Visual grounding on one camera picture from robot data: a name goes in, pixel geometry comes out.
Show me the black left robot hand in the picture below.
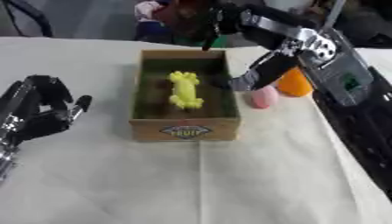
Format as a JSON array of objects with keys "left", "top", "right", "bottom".
[{"left": 0, "top": 74, "right": 95, "bottom": 147}]

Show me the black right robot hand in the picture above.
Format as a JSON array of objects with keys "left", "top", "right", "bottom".
[{"left": 200, "top": 3, "right": 319, "bottom": 92}]

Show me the tan cardboard box green inside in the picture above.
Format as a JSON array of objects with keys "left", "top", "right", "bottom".
[{"left": 127, "top": 49, "right": 242, "bottom": 142}]

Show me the pink egg-shaped toy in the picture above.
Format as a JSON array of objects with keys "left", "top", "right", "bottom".
[{"left": 248, "top": 84, "right": 281, "bottom": 109}]

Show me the orange toy fruit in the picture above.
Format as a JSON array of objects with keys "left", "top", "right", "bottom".
[{"left": 274, "top": 66, "right": 314, "bottom": 98}]

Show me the grey metal pole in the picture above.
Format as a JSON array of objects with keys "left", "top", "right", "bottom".
[{"left": 319, "top": 0, "right": 349, "bottom": 31}]

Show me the yellow soft toy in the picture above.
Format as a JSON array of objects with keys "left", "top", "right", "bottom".
[{"left": 166, "top": 70, "right": 206, "bottom": 110}]

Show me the person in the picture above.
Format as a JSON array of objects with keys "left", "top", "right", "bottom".
[{"left": 133, "top": 0, "right": 232, "bottom": 48}]

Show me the black curved tube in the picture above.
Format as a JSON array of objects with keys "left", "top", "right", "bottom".
[{"left": 0, "top": 0, "right": 55, "bottom": 39}]

